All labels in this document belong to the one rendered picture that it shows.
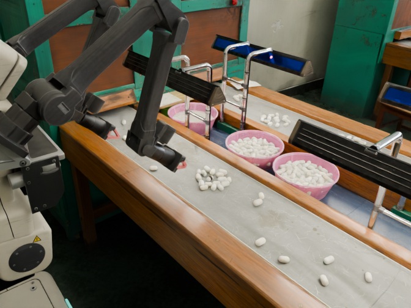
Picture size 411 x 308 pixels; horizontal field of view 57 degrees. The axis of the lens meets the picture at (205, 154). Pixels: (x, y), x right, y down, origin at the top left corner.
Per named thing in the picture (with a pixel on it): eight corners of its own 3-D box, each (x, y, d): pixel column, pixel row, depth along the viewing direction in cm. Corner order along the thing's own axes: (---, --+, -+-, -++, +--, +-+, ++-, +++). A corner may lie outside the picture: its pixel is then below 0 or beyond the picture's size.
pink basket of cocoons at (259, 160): (270, 183, 163) (273, 164, 158) (214, 166, 173) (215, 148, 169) (288, 155, 184) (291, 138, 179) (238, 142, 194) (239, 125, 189)
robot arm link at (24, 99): (8, 105, 87) (19, 115, 84) (40, 73, 88) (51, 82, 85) (37, 125, 94) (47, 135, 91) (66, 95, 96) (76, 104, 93)
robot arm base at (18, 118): (-21, 118, 87) (-8, 138, 79) (5, 92, 88) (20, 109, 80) (10, 139, 93) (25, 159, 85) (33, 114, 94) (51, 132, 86)
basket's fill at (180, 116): (189, 140, 193) (189, 130, 190) (163, 125, 207) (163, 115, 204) (222, 128, 206) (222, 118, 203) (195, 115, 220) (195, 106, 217)
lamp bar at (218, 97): (210, 107, 139) (211, 88, 135) (122, 66, 179) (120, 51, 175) (226, 102, 144) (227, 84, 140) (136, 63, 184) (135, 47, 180)
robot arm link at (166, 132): (123, 139, 120) (140, 153, 115) (144, 109, 119) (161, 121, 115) (146, 150, 130) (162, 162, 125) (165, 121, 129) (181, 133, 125)
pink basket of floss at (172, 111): (214, 141, 194) (216, 124, 189) (163, 137, 196) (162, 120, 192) (219, 119, 217) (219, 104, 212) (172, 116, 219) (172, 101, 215)
